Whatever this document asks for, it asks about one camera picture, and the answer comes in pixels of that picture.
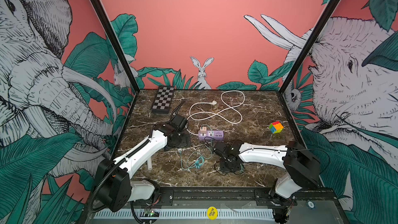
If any white power strip cord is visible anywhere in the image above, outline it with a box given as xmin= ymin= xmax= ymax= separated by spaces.
xmin=186 ymin=90 xmax=246 ymax=136

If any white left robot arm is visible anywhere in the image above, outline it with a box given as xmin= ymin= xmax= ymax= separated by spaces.
xmin=88 ymin=114 xmax=190 ymax=213

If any black white chessboard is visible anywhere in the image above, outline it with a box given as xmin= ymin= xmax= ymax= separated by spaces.
xmin=151 ymin=86 xmax=175 ymax=114

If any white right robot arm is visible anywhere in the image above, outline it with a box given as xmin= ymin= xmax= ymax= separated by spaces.
xmin=212 ymin=140 xmax=320 ymax=205

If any white ribbed cable duct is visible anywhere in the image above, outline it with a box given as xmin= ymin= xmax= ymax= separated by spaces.
xmin=93 ymin=208 xmax=274 ymax=220

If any black left frame post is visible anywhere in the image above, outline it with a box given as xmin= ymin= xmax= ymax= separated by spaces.
xmin=90 ymin=0 xmax=140 ymax=94

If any black frame post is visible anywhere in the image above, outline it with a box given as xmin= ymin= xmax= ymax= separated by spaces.
xmin=278 ymin=0 xmax=341 ymax=95
xmin=90 ymin=0 xmax=140 ymax=94

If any colourful puzzle cube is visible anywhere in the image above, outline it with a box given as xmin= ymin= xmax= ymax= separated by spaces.
xmin=268 ymin=121 xmax=284 ymax=134

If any black right frame post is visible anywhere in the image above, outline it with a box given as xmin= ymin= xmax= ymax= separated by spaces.
xmin=278 ymin=0 xmax=341 ymax=95

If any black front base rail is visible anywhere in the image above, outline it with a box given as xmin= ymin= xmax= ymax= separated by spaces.
xmin=90 ymin=186 xmax=293 ymax=207

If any purple power strip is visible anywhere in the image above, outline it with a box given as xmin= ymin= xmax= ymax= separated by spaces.
xmin=198 ymin=130 xmax=224 ymax=141

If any pale pink electric toothbrush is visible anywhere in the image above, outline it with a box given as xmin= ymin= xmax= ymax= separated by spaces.
xmin=147 ymin=158 xmax=152 ymax=171

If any yellow round sticker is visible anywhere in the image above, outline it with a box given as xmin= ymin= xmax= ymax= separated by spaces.
xmin=207 ymin=206 xmax=218 ymax=220

